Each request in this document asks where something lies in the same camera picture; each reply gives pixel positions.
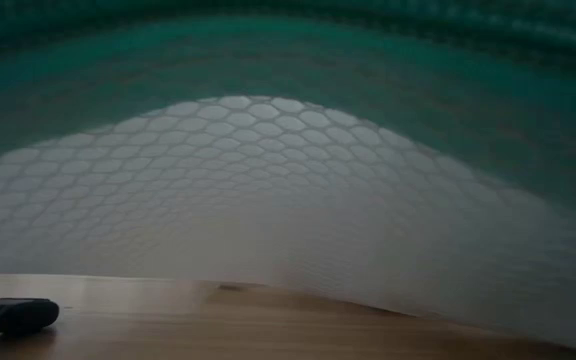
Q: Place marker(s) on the white mesh teal-trimmed pouch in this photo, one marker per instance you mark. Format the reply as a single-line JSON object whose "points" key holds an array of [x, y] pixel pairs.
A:
{"points": [[268, 200]]}

